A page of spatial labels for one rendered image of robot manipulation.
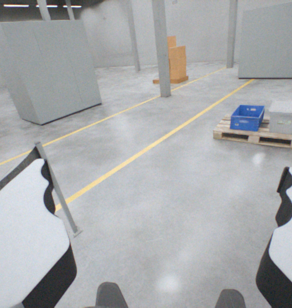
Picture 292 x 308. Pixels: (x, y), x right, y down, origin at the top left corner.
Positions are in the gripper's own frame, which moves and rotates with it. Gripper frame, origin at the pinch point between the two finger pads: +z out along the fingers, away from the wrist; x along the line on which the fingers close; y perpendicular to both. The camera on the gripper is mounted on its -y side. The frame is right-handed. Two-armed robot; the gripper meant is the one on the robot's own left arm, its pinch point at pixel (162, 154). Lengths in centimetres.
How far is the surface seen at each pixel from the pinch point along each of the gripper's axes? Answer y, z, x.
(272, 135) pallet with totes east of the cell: 109, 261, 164
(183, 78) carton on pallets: 121, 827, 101
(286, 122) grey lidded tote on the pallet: 90, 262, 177
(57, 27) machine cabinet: -34, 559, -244
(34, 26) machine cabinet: -32, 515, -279
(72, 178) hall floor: 162, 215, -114
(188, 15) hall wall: -139, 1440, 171
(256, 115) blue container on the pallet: 103, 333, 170
